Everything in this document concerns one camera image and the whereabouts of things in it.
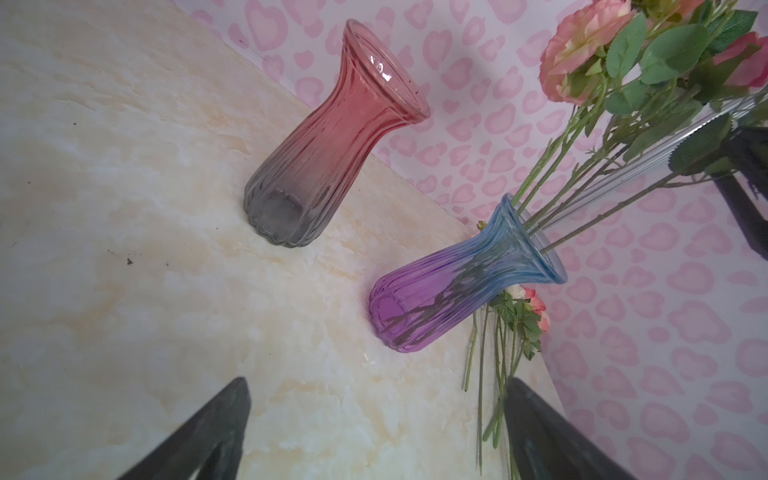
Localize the magenta rose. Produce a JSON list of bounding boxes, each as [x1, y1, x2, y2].
[[541, 38, 767, 257]]

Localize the purple blue glass vase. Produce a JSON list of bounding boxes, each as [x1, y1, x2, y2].
[[368, 193, 567, 353]]

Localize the cream white rose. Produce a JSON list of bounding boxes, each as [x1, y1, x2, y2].
[[530, 87, 767, 230]]

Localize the red glass vase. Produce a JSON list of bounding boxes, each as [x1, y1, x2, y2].
[[243, 19, 431, 248]]

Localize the pink rose spray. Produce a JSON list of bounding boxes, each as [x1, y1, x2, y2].
[[513, 1, 701, 209]]

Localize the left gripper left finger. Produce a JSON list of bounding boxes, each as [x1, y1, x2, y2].
[[121, 377, 251, 480]]

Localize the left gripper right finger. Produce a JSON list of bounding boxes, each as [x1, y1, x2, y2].
[[504, 377, 633, 480]]

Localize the pile of pink flowers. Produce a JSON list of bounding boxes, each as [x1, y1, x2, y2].
[[462, 286, 550, 470]]

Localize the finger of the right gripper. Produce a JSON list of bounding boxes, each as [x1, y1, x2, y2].
[[710, 125, 768, 262]]

